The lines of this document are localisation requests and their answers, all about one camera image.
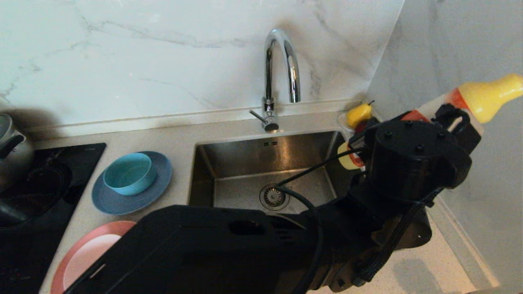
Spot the black frying pan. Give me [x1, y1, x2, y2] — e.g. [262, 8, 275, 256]
[0, 163, 72, 229]

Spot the chrome gooseneck faucet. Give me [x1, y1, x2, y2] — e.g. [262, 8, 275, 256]
[250, 28, 302, 133]

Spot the large salmon pink plate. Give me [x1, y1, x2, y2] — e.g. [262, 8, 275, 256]
[51, 221, 137, 294]

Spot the round metal drain strainer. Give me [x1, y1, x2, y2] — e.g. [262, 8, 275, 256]
[260, 183, 291, 211]

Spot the blue plate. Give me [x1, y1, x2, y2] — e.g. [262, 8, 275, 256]
[91, 151, 173, 215]

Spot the stainless steel sink basin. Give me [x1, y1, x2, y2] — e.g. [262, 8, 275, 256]
[188, 131, 362, 215]

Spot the yellow pear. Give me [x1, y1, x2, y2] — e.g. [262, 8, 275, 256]
[346, 100, 375, 129]

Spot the small pale pink plate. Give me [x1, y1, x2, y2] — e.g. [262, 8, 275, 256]
[63, 234, 124, 291]

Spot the orange yellow-capped detergent bottle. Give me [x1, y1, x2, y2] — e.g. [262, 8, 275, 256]
[337, 73, 523, 170]

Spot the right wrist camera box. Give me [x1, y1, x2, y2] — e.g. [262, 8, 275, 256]
[349, 118, 380, 152]

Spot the black induction cooktop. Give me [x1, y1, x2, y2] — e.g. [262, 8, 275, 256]
[0, 143, 107, 294]

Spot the teal bowl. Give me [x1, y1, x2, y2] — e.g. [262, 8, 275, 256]
[103, 153, 157, 196]

